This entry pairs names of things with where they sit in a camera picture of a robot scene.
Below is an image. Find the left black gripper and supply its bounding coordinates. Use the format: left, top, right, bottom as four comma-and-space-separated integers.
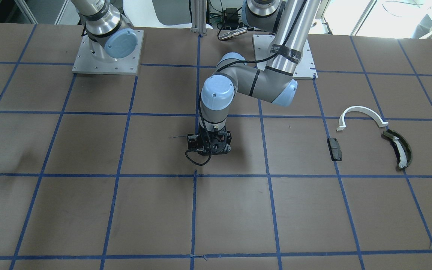
187, 127, 232, 156

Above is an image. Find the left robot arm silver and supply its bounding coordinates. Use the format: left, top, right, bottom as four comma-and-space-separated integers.
187, 0, 321, 156

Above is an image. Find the silver cylindrical connector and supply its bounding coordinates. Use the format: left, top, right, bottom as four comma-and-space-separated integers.
217, 26, 248, 41

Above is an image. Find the black brake pad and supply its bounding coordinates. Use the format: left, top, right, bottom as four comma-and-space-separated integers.
327, 137, 342, 161

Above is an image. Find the black power adapter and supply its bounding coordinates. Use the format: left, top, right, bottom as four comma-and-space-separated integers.
223, 7, 239, 21

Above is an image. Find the white curved plastic part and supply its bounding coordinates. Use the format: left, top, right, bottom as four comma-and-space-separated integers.
336, 106, 389, 131

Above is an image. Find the green brake shoe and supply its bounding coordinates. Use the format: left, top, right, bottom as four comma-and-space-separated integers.
382, 129, 413, 170

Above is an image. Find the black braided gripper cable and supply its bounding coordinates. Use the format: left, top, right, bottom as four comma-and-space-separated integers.
185, 90, 216, 166

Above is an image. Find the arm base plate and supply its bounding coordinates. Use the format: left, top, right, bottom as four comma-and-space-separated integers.
252, 34, 318, 80
72, 29, 144, 75

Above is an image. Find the aluminium extrusion post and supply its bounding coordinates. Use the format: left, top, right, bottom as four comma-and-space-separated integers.
189, 0, 207, 36

